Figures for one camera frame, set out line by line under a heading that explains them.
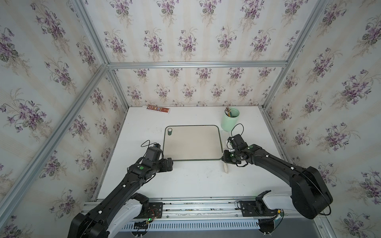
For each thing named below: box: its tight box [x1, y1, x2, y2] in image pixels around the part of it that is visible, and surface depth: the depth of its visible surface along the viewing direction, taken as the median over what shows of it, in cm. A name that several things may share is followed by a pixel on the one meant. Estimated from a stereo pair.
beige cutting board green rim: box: [162, 124, 223, 162], surface depth 103 cm
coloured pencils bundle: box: [224, 106, 233, 118], surface depth 97 cm
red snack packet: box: [146, 104, 171, 115], surface depth 121 cm
